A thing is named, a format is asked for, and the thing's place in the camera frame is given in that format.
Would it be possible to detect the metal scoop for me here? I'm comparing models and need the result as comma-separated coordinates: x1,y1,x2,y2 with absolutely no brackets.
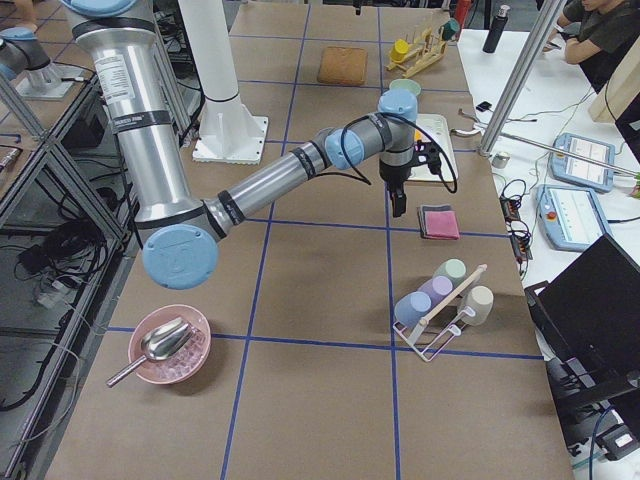
106,317,193,388

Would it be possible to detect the black laptop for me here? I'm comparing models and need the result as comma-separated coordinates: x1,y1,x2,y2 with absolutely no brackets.
525,234,639,374

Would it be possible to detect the beige cup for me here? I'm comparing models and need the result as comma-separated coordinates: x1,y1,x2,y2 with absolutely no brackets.
458,285,494,326

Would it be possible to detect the dark green cup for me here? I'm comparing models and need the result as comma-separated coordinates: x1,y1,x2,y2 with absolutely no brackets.
439,18,460,42

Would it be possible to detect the yellow cup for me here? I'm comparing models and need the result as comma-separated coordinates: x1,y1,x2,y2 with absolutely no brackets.
389,39,410,64

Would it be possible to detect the near teach pendant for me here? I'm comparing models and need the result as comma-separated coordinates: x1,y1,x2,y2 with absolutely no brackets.
536,184,611,252

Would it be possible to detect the cream bear tray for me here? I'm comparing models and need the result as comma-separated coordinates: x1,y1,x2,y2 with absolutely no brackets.
407,112,460,183

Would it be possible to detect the wooden cutting board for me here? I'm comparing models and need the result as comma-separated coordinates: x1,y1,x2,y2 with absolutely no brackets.
317,46,368,86

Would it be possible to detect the pink bowl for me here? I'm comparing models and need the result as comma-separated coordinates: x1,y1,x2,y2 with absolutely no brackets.
128,304,211,385

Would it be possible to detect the seated person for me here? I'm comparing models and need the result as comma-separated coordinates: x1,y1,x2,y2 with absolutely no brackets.
544,0,639,92

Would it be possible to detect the aluminium frame post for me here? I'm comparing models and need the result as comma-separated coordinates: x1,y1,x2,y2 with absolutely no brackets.
477,0,565,157

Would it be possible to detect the black water bottle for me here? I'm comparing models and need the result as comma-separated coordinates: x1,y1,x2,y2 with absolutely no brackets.
482,5,511,54

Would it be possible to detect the far teach pendant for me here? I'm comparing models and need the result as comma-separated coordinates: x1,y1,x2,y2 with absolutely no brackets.
549,133,615,193

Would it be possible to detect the blue cup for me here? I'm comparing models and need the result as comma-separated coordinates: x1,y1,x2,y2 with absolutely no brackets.
394,291,432,328

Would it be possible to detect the purple cup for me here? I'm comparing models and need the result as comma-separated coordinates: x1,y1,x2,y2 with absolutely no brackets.
418,275,453,305

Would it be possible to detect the green bowl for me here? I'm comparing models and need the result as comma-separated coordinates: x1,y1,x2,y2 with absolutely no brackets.
389,78,422,97

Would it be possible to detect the pink sponge cloth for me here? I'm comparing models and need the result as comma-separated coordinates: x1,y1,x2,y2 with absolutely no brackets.
423,210,460,240

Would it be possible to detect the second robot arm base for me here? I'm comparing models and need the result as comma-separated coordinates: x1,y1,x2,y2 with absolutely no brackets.
1,27,71,100

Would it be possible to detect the teach pendant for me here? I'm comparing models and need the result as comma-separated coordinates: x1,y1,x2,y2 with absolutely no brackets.
549,133,615,193
536,184,611,252

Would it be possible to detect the wooden peg drying rack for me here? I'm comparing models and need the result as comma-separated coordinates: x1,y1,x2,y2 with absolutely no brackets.
385,16,455,79

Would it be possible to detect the green cup on rack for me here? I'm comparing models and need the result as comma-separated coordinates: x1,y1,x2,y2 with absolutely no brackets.
433,258,467,288

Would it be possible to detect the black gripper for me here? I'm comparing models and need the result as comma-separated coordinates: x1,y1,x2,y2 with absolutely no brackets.
379,162,411,218

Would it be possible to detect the white wire cup rack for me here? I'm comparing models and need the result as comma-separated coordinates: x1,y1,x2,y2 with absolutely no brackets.
392,264,487,362

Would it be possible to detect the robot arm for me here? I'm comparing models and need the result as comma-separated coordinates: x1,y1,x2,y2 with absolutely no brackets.
64,1,417,290

